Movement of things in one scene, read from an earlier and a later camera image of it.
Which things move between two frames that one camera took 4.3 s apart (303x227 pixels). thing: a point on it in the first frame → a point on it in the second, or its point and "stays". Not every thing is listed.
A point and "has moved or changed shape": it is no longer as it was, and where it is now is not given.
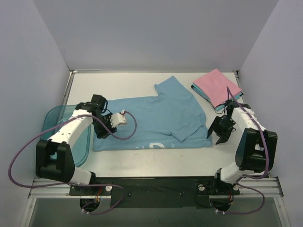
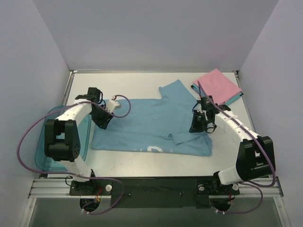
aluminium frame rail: [260, 187] stays
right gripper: [222, 127] → [197, 121]
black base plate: [150, 192] stays
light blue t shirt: [173, 119] has moved or changed shape
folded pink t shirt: [213, 85] stays
